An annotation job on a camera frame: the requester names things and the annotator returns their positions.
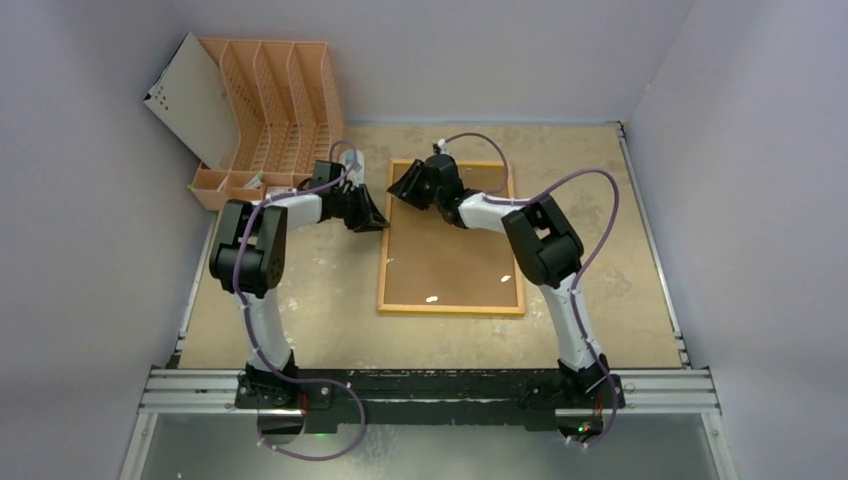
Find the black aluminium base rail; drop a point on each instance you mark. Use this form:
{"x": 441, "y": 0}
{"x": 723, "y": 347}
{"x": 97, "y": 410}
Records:
{"x": 535, "y": 399}

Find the white perforated paper sheet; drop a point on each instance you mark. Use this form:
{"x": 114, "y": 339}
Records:
{"x": 191, "y": 99}

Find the orange plastic desk organizer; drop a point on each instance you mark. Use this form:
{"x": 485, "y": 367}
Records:
{"x": 288, "y": 110}

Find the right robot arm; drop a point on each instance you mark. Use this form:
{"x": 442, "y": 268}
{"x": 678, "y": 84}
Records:
{"x": 545, "y": 245}

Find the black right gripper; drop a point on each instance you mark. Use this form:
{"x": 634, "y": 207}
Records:
{"x": 419, "y": 183}

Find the yellow wooden picture frame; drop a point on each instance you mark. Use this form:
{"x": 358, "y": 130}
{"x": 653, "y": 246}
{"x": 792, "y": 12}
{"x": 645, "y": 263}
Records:
{"x": 450, "y": 309}

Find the green white pen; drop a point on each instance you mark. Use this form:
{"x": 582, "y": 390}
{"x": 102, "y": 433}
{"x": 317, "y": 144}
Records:
{"x": 254, "y": 182}

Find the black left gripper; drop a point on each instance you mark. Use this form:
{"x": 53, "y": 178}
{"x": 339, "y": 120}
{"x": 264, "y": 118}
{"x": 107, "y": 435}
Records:
{"x": 368, "y": 218}

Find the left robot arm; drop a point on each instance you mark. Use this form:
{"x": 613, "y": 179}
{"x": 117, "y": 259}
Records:
{"x": 248, "y": 259}

